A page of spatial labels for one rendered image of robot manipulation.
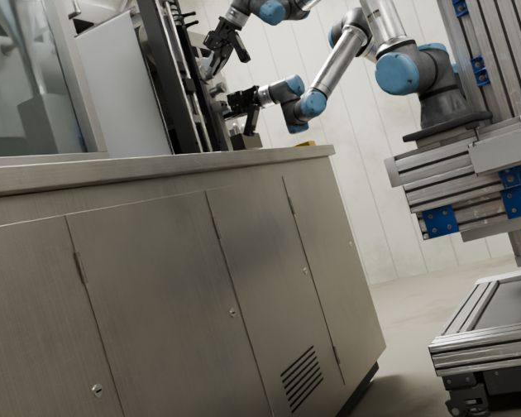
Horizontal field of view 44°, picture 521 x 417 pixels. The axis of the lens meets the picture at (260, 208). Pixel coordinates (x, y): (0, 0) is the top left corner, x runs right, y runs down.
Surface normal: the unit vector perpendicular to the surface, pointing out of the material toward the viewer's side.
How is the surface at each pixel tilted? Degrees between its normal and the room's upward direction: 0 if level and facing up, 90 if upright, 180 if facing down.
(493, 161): 90
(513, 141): 90
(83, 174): 90
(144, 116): 90
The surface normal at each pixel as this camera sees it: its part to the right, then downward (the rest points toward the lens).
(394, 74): -0.66, 0.33
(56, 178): 0.87, -0.26
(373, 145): -0.46, 0.13
